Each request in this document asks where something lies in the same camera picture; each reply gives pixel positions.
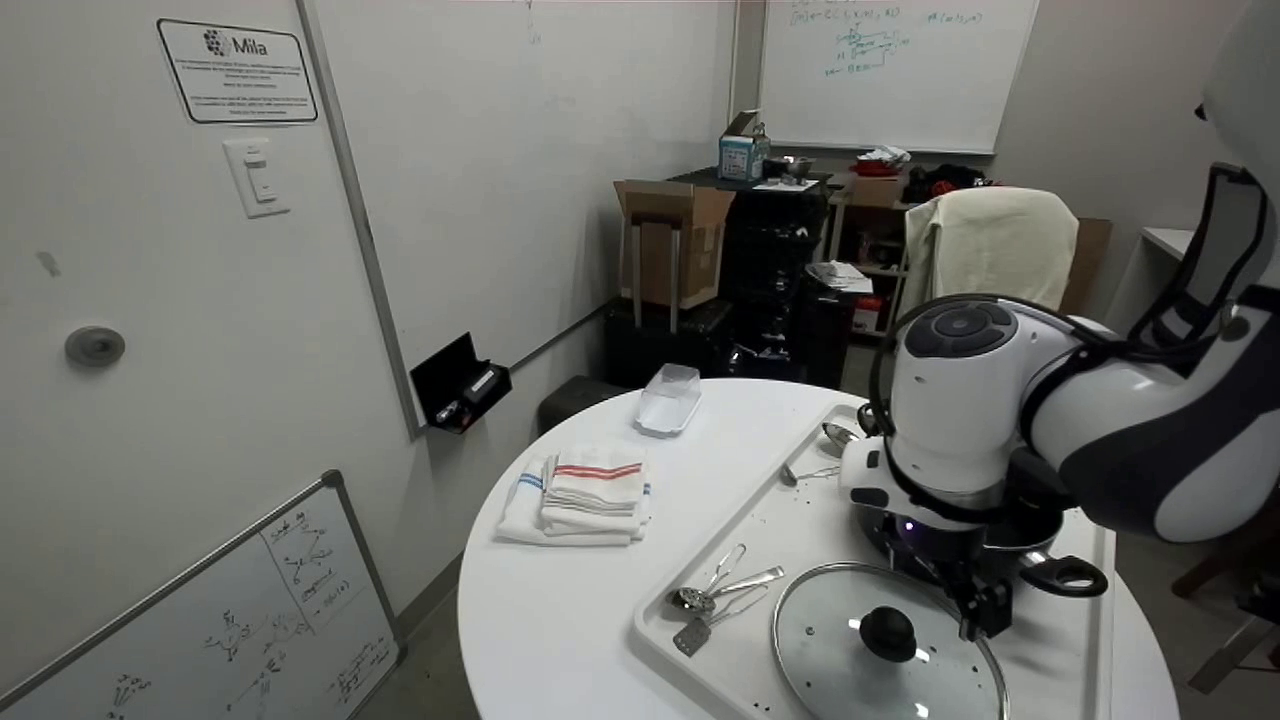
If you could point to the black case under cardboard box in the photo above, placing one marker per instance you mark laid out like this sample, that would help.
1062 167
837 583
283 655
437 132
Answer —
661 344

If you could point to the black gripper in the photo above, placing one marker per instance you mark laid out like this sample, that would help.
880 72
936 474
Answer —
932 541

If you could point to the white plastic tray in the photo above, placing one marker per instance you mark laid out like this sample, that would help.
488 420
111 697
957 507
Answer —
801 528

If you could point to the large wall whiteboard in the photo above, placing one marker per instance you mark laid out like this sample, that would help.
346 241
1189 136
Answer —
507 175

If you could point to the metal measuring spoons set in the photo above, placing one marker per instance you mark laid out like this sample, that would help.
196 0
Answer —
699 600

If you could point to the blue tissue box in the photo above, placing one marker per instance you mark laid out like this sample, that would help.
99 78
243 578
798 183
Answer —
741 153

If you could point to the whiteboard with drawings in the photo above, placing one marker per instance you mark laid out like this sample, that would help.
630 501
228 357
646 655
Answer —
243 627

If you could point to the white light switch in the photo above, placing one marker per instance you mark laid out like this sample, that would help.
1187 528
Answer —
256 183

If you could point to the dark floor bin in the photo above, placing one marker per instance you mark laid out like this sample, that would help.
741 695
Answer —
577 402

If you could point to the folded white towel, red stripes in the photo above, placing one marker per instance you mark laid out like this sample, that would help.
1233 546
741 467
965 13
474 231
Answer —
580 501

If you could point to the white wall sign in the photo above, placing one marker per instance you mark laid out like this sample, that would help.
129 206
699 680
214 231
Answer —
243 72

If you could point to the metal spoon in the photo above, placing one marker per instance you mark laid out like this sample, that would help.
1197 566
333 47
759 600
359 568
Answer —
833 436

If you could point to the brown cardboard box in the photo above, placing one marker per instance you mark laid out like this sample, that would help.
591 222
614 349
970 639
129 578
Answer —
683 245

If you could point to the clear plastic container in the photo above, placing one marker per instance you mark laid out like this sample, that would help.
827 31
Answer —
664 402

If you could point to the cream cloth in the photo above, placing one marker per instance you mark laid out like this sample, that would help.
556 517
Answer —
994 255

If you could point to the black cabinet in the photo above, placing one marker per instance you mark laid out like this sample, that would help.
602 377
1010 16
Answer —
774 282

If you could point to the small wall whiteboard with writing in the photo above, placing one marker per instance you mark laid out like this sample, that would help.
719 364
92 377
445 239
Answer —
895 72

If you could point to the black whiteboard eraser holder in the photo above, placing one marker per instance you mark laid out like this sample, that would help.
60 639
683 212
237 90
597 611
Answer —
454 382

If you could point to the round grey wall knob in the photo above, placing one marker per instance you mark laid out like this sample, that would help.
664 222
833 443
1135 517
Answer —
92 349

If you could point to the wooden shelf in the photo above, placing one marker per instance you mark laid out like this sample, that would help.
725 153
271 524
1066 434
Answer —
873 234

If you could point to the black mesh office chair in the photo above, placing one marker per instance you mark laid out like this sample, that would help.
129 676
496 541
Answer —
1222 255

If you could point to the glass lid with black knob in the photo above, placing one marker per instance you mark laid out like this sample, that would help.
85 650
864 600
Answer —
827 655

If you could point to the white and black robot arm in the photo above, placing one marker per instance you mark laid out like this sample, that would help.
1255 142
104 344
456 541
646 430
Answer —
975 402

